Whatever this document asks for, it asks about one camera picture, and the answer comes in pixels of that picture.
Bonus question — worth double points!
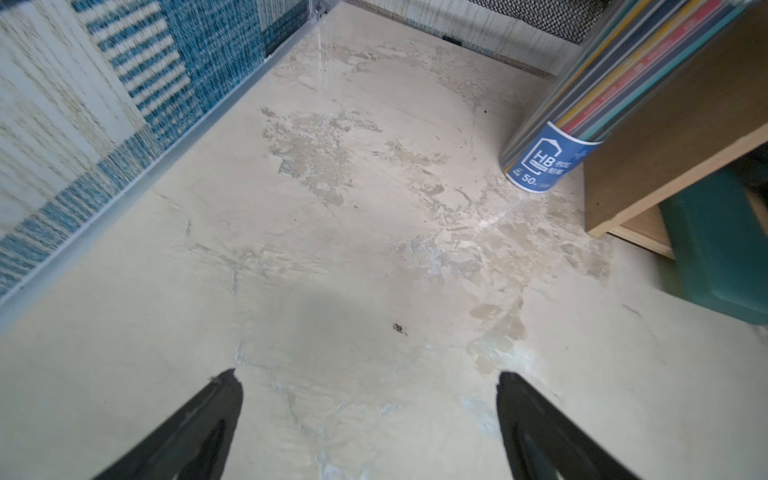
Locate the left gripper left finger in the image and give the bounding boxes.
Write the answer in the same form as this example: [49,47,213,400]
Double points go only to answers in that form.
[96,369,244,479]

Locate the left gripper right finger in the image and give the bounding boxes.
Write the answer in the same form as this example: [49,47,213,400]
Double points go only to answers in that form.
[496,372,636,479]

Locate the dark green pencil case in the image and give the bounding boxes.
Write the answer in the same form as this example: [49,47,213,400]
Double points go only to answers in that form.
[660,168,767,326]

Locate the wooden three-tier shelf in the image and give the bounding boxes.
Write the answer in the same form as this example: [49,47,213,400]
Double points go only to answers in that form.
[584,1,767,257]

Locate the blue lid cylindrical canister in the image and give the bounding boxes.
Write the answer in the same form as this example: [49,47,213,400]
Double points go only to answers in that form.
[499,0,755,193]

